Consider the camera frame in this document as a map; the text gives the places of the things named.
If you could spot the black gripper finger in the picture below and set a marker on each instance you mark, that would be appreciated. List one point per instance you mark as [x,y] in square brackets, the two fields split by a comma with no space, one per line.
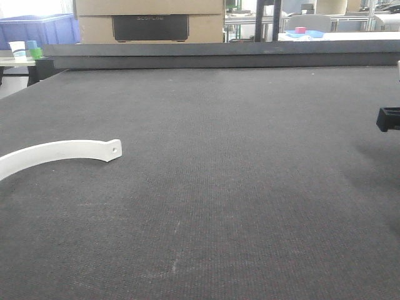
[388,119]

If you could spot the dark raised table ledge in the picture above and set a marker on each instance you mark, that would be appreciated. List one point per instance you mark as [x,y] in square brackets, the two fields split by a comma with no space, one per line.
[277,54]

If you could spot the blue tray background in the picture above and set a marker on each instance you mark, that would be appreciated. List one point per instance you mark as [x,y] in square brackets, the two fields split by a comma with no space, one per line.
[310,33]

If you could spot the pink cube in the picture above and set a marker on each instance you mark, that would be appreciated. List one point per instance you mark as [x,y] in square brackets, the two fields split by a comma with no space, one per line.
[300,30]

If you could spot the cardboard box with black panel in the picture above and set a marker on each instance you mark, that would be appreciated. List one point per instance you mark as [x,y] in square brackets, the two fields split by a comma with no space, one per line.
[150,22]

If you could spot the blue plastic crate background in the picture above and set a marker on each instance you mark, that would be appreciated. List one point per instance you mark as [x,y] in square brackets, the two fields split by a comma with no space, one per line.
[50,29]

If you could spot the green plastic cup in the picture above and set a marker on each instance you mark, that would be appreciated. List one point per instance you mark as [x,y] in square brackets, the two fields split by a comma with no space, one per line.
[36,53]

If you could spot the white curved plastic bracket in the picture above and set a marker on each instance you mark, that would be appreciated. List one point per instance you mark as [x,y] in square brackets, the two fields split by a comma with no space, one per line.
[59,150]

